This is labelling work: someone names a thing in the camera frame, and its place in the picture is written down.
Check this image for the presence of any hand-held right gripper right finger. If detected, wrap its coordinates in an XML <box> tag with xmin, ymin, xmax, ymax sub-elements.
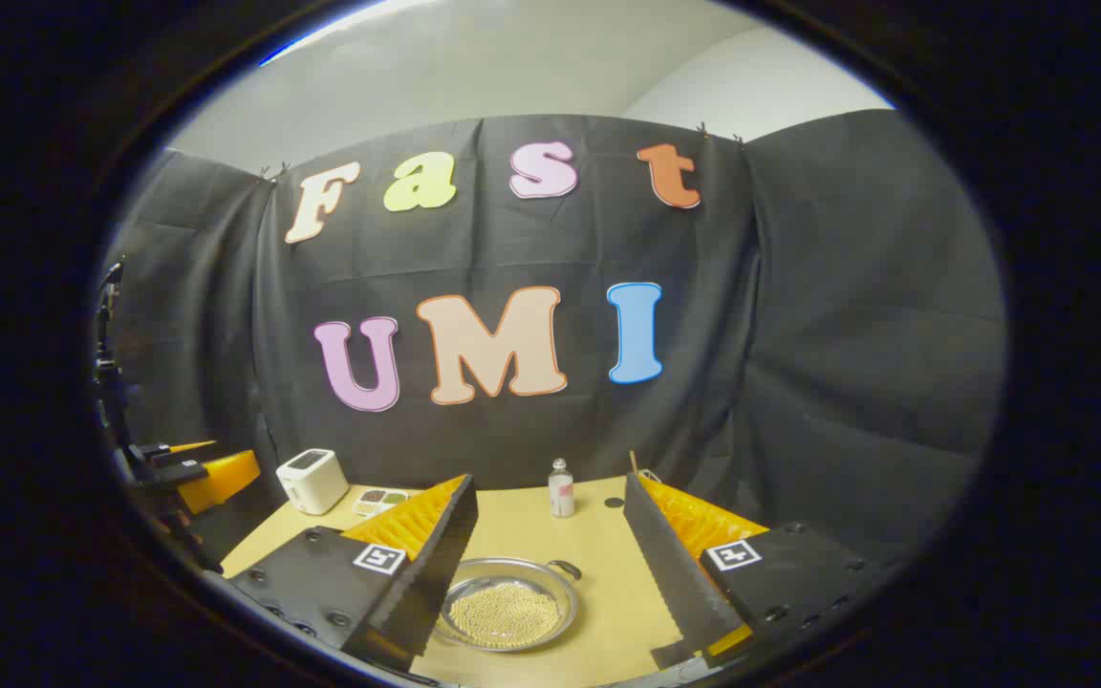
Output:
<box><xmin>622</xmin><ymin>468</ymin><xmax>881</xmax><ymax>670</ymax></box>

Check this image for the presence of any clear bottle with pink label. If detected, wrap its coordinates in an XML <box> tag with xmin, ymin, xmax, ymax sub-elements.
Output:
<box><xmin>549</xmin><ymin>458</ymin><xmax>575</xmax><ymax>519</ymax></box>

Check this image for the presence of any small divided grain dish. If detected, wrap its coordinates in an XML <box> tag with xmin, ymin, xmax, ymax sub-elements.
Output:
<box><xmin>353</xmin><ymin>487</ymin><xmax>410</xmax><ymax>518</ymax></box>

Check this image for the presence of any pile of soybeans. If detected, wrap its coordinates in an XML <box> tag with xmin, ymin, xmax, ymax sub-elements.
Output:
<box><xmin>452</xmin><ymin>581</ymin><xmax>561</xmax><ymax>649</ymax></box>

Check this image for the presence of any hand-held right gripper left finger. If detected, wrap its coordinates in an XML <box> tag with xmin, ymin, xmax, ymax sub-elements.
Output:
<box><xmin>226</xmin><ymin>473</ymin><xmax>480</xmax><ymax>673</ymax></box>

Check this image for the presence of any steel pot with black handles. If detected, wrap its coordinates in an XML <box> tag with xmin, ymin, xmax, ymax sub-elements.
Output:
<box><xmin>436</xmin><ymin>557</ymin><xmax>583</xmax><ymax>654</ymax></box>

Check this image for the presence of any white toaster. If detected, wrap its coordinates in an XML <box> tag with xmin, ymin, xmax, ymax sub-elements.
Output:
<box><xmin>276</xmin><ymin>448</ymin><xmax>351</xmax><ymax>517</ymax></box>

